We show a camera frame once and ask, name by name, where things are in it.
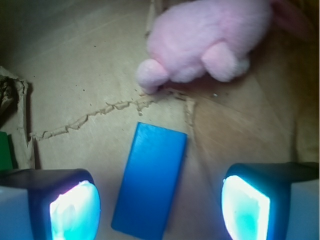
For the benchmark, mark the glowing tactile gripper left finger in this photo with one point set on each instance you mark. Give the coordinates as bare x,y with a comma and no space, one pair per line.
48,204

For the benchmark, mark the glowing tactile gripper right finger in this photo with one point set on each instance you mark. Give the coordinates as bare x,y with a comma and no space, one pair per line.
272,201

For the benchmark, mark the blue rectangular block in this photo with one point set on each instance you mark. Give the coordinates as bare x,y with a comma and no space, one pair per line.
149,181

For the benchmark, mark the green rectangular block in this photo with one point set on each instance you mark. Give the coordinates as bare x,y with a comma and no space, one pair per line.
5,153

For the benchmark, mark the brown paper bag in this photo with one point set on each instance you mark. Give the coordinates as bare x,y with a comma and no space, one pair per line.
79,58

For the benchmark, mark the pink plush toy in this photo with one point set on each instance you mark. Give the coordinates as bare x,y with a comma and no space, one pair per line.
214,37

